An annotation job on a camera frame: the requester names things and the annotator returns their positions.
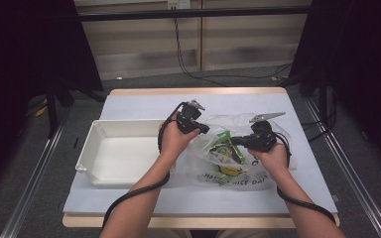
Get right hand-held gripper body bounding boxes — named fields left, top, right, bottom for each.
left=244, top=111, right=287, bottom=154

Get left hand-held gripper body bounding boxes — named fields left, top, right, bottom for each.
left=177, top=99, right=206, bottom=135

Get green snack packet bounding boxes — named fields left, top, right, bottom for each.
left=204, top=130, right=248, bottom=167

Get translucent white plastic bag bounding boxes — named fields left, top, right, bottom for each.
left=174, top=112, right=300, bottom=193

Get person's right hand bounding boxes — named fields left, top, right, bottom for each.
left=247, top=143, right=290, bottom=181

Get person's left hand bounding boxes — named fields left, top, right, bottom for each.
left=159, top=113, right=200, bottom=162

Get black metal stand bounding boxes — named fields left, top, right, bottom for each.
left=286, top=63, right=339, bottom=133

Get white plastic tray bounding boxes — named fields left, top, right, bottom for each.
left=74, top=118, right=167, bottom=186

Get wooden table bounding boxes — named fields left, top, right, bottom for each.
left=62, top=86, right=341, bottom=230

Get person's right leg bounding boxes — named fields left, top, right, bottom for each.
left=215, top=229, right=273, bottom=238

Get black horizontal bar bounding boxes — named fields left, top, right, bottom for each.
left=78, top=5, right=313, bottom=23

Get black curtain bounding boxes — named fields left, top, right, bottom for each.
left=0, top=0, right=104, bottom=199
left=289, top=0, right=381, bottom=175

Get black tripod stand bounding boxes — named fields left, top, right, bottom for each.
left=44, top=77, right=107, bottom=140

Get black floor cables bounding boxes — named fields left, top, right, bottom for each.
left=302, top=95, right=338, bottom=144

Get black wall cable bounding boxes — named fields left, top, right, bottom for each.
left=173, top=17, right=294, bottom=87

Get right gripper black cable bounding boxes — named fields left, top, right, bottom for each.
left=273, top=131, right=338, bottom=225

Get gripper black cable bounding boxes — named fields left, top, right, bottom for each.
left=273, top=131, right=338, bottom=225
left=101, top=101, right=189, bottom=231

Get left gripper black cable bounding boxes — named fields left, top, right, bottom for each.
left=101, top=101, right=189, bottom=231

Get metal floor rail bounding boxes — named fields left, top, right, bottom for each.
left=0, top=108, right=71, bottom=238
left=305, top=98, right=381, bottom=238

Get wall power outlet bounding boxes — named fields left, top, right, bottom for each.
left=166, top=0, right=192, bottom=11

